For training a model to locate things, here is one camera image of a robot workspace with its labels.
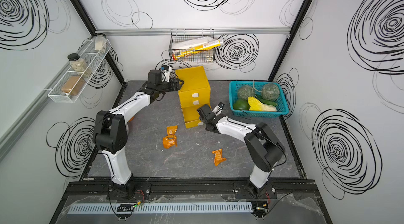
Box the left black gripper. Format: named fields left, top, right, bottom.
left=157, top=79, right=184, bottom=96

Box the yellow bottom drawer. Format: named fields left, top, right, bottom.
left=182, top=105, right=203, bottom=129

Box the yellow drawer cabinet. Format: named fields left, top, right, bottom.
left=175, top=66, right=210, bottom=109

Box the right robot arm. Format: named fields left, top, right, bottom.
left=197, top=103, right=286, bottom=198

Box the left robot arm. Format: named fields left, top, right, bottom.
left=93, top=69, right=184, bottom=199

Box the yellow white package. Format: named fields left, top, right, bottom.
left=170, top=36, right=224, bottom=60

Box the green avocado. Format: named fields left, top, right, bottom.
left=233, top=99, right=250, bottom=110

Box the left green melon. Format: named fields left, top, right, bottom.
left=237, top=85, right=256, bottom=100

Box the green melon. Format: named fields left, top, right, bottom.
left=261, top=83, right=280, bottom=101
left=237, top=85, right=256, bottom=100

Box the orange cookie packet large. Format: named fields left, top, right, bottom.
left=163, top=135, right=177, bottom=149

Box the teal plastic basket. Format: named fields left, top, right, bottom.
left=229, top=81, right=289, bottom=118

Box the yellow white cabbage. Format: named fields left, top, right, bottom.
left=248, top=97, right=277, bottom=112

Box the green cucumber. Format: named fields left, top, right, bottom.
left=256, top=95, right=278, bottom=107

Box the right green melon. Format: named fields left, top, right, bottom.
left=261, top=83, right=280, bottom=101

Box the clear jar far shelf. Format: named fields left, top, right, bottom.
left=94, top=33, right=107, bottom=53

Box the black lid spice jar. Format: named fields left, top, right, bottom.
left=67, top=53, right=92, bottom=78

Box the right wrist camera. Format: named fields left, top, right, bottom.
left=213, top=102, right=225, bottom=115

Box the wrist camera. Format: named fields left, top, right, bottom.
left=161, top=65, right=172, bottom=82
left=213, top=102, right=225, bottom=115

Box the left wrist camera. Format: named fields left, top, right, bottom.
left=161, top=65, right=172, bottom=82

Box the black wire wall basket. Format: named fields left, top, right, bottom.
left=168, top=28, right=216, bottom=63

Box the white wire wall shelf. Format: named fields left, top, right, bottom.
left=48, top=37, right=113, bottom=103

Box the white slotted cable duct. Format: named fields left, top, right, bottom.
left=67, top=202, right=253, bottom=215

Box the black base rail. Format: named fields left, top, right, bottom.
left=63, top=178, right=320, bottom=201

